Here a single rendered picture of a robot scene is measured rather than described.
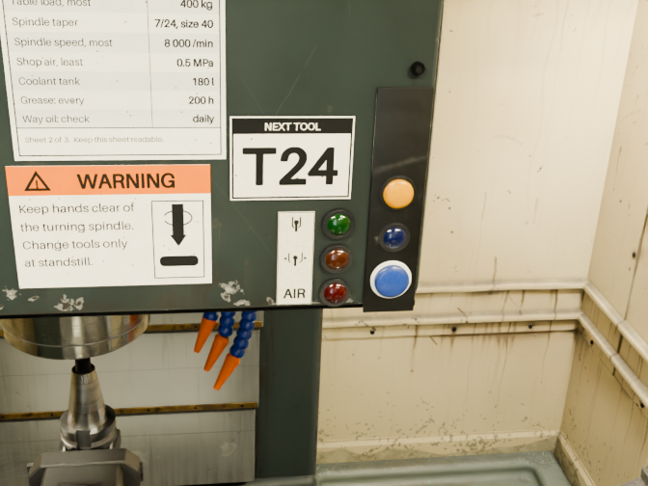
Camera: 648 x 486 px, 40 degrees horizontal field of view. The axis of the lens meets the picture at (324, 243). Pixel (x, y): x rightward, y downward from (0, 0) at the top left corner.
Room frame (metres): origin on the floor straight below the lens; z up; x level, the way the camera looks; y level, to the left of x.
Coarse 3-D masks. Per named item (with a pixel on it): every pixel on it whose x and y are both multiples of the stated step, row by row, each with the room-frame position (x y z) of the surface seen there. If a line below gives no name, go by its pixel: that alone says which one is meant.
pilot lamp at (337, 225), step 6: (336, 216) 0.67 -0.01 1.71; (342, 216) 0.67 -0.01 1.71; (330, 222) 0.67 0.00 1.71; (336, 222) 0.67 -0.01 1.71; (342, 222) 0.67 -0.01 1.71; (348, 222) 0.67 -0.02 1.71; (330, 228) 0.67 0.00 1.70; (336, 228) 0.67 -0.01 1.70; (342, 228) 0.67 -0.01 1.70; (348, 228) 0.67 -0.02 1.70; (336, 234) 0.67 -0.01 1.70; (342, 234) 0.67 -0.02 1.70
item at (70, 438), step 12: (108, 408) 0.86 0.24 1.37; (60, 420) 0.83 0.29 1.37; (108, 420) 0.84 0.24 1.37; (72, 432) 0.81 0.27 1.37; (84, 432) 0.82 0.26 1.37; (96, 432) 0.81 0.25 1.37; (108, 432) 0.82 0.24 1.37; (72, 444) 0.81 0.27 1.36; (84, 444) 0.82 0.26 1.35; (96, 444) 0.82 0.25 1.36; (108, 444) 0.82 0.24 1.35
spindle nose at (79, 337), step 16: (0, 320) 0.80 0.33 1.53; (16, 320) 0.77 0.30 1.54; (32, 320) 0.76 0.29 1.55; (48, 320) 0.76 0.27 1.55; (64, 320) 0.76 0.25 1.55; (80, 320) 0.76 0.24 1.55; (96, 320) 0.77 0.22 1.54; (112, 320) 0.78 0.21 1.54; (128, 320) 0.80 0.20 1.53; (144, 320) 0.82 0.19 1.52; (16, 336) 0.77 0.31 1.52; (32, 336) 0.76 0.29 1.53; (48, 336) 0.76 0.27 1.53; (64, 336) 0.76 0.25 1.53; (80, 336) 0.76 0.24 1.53; (96, 336) 0.77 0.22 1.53; (112, 336) 0.78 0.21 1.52; (128, 336) 0.80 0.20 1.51; (32, 352) 0.77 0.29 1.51; (48, 352) 0.76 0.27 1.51; (64, 352) 0.76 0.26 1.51; (80, 352) 0.77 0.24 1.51; (96, 352) 0.77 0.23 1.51
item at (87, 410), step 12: (72, 372) 0.83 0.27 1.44; (84, 372) 0.83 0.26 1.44; (72, 384) 0.83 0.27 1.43; (84, 384) 0.83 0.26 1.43; (96, 384) 0.84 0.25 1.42; (72, 396) 0.83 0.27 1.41; (84, 396) 0.82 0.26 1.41; (96, 396) 0.83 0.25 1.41; (72, 408) 0.83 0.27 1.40; (84, 408) 0.82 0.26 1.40; (96, 408) 0.83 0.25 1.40; (72, 420) 0.82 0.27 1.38; (84, 420) 0.82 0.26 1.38; (96, 420) 0.83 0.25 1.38
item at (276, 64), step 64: (256, 0) 0.66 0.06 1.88; (320, 0) 0.67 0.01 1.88; (384, 0) 0.68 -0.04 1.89; (0, 64) 0.64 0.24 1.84; (256, 64) 0.67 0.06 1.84; (320, 64) 0.67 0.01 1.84; (384, 64) 0.68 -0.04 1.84; (0, 128) 0.64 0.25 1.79; (0, 192) 0.63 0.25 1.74; (0, 256) 0.63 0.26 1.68; (256, 256) 0.67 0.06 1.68; (320, 256) 0.67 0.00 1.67
